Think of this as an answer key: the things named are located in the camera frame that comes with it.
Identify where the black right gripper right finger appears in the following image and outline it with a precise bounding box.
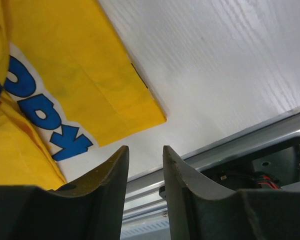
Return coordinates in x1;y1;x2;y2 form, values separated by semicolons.
162;145;300;240

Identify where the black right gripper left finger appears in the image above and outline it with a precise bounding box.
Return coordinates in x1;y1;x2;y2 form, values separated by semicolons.
0;145;129;240

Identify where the yellow Pikachu placemat cloth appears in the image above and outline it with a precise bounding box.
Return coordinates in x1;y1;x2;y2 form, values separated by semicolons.
0;0;166;190

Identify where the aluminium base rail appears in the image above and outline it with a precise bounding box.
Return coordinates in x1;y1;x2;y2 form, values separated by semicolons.
121;106;300;240

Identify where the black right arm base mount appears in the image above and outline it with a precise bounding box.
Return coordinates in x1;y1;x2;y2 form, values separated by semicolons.
158;136;300;200

